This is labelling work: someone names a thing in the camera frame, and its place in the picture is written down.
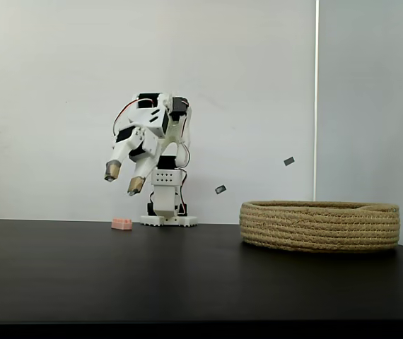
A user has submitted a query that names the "pink lego block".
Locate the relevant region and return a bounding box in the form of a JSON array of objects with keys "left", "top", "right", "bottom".
[{"left": 111, "top": 218, "right": 133, "bottom": 231}]

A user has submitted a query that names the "white vertical corner trim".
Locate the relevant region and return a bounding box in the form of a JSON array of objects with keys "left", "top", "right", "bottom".
[{"left": 313, "top": 0, "right": 320, "bottom": 202}]

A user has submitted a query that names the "red black servo cable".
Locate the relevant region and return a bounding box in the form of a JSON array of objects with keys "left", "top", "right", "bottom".
[{"left": 112, "top": 98, "right": 153, "bottom": 137}]

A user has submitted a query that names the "woven rope basket tray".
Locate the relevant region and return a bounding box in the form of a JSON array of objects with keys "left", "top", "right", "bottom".
[{"left": 239, "top": 200, "right": 402, "bottom": 254}]

